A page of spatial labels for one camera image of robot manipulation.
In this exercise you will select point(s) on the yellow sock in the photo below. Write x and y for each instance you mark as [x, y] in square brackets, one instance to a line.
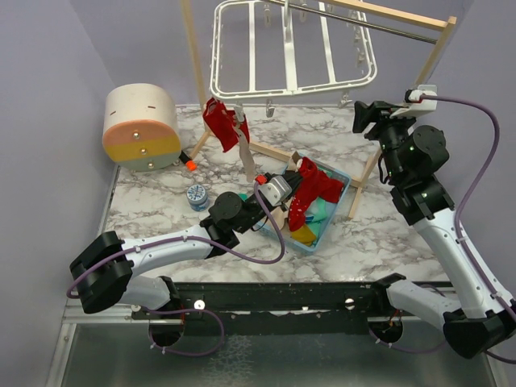
[304, 235]

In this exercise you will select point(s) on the red beige reindeer sock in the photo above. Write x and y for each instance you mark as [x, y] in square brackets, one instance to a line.
[245, 154]

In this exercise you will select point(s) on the cream ribbed sock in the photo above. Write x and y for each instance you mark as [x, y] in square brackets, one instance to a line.
[280, 214]

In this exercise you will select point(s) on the metal hanging rod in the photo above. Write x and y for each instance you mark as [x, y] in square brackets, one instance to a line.
[357, 22]

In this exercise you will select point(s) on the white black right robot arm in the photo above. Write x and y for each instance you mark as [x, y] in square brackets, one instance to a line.
[483, 314]

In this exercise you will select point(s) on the orange black highlighter pen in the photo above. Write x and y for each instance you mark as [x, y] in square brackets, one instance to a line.
[187, 161]

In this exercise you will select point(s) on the red snowflake sock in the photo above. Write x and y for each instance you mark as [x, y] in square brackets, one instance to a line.
[315, 184]

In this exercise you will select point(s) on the white plastic clip hanger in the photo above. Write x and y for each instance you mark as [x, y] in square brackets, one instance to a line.
[262, 53]

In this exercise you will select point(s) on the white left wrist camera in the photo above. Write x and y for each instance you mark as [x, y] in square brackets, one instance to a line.
[276, 190]

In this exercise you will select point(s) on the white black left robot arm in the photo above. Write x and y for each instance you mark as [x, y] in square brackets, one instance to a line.
[111, 270]

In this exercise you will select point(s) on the black mounting rail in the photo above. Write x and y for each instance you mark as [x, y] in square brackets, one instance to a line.
[291, 308]

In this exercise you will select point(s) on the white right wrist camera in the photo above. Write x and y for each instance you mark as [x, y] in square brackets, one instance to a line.
[414, 106]

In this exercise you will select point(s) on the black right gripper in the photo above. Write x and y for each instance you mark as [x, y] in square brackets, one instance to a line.
[365, 114]

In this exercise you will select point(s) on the pastel round drawer box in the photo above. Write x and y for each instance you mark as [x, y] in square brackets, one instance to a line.
[140, 130]

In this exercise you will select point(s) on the red santa sock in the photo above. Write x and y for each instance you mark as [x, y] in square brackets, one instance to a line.
[218, 119]

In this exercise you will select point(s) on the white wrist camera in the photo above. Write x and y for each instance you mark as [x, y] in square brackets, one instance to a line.
[276, 190]
[414, 106]

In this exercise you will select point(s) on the blue perforated plastic basket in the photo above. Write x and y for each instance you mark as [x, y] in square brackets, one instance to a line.
[320, 229]

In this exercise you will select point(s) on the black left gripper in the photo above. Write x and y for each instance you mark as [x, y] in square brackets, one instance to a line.
[294, 181]

